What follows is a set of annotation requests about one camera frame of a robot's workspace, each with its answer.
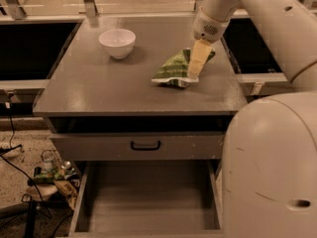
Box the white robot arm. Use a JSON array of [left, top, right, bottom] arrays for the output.
[[193, 0, 317, 238]]

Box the grey open middle drawer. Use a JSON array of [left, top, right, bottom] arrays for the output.
[[69, 161, 223, 238]]

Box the green snack bag on floor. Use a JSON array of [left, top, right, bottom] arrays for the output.
[[33, 173, 64, 184]]

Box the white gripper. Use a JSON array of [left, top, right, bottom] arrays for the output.
[[187, 7, 229, 79]]

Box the white ceramic bowl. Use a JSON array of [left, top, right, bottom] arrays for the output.
[[98, 29, 136, 60]]

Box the brown snack bag on floor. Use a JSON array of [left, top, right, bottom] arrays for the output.
[[53, 180, 78, 210]]

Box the black cable on floor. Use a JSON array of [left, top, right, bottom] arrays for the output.
[[0, 94, 53, 220]]

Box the grey drawer cabinet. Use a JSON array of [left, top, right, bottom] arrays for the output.
[[33, 15, 249, 238]]

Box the black drawer handle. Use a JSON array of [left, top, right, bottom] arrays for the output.
[[130, 141, 161, 151]]

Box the white bowl on floor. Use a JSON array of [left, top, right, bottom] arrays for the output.
[[26, 184, 57, 201]]

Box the green jalapeno chip bag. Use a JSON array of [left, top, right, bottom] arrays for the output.
[[152, 49, 216, 88]]

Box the clear plastic bottle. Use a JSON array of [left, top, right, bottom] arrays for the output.
[[41, 150, 53, 173]]

